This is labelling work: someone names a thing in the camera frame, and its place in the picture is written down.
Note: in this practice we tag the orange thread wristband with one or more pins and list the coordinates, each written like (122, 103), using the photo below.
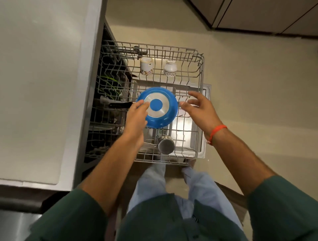
(216, 130)

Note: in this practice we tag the blue frying pan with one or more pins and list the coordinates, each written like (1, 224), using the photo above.
(164, 121)

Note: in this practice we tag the small black steel cup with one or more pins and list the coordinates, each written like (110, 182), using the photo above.
(166, 146)

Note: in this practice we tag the silver dishwasher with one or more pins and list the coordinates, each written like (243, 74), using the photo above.
(37, 87)

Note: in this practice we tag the person's right hand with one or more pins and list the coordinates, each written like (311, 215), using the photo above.
(206, 116)

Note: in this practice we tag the person's left hand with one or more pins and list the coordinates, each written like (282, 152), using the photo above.
(135, 124)

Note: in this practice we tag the person's left forearm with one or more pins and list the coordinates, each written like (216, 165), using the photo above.
(111, 173)

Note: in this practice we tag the white patterned ceramic jar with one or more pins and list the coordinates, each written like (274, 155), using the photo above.
(170, 68)

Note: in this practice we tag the white plate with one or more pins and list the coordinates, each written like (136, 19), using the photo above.
(104, 127)

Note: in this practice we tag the green leaf-shaped plate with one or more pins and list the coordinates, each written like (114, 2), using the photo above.
(115, 90)

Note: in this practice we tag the person's right forearm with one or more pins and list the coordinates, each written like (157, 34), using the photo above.
(241, 161)

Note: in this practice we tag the white ceramic mug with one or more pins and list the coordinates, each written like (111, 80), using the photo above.
(146, 65)

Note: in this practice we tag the round green plate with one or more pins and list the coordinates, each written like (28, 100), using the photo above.
(111, 79)

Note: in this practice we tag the green shirt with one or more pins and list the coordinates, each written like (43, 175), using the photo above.
(154, 223)

